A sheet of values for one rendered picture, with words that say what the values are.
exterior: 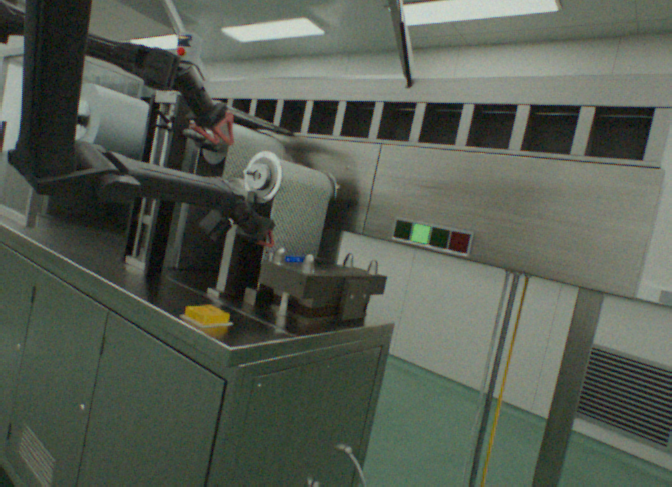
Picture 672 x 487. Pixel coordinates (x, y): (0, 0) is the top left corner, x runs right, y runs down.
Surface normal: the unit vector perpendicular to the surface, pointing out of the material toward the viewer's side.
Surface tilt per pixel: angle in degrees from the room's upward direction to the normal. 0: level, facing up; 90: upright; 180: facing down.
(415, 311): 90
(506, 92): 90
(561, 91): 90
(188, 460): 90
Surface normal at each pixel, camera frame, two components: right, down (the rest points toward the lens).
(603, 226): -0.59, -0.08
